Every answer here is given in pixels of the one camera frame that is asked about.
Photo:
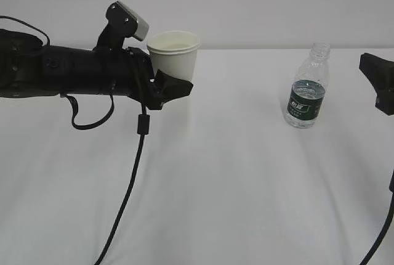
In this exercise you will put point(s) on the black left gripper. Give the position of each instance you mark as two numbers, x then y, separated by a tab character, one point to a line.
150	89

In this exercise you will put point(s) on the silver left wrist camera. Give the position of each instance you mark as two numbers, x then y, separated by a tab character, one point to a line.
123	22

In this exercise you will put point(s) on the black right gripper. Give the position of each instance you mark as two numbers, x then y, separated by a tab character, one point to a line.
379	73

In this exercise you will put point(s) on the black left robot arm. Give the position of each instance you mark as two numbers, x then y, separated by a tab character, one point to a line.
31	69

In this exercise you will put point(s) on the white paper cup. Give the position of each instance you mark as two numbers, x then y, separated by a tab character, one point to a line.
174	53

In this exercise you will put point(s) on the clear green-label water bottle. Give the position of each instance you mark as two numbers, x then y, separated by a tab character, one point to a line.
309	88

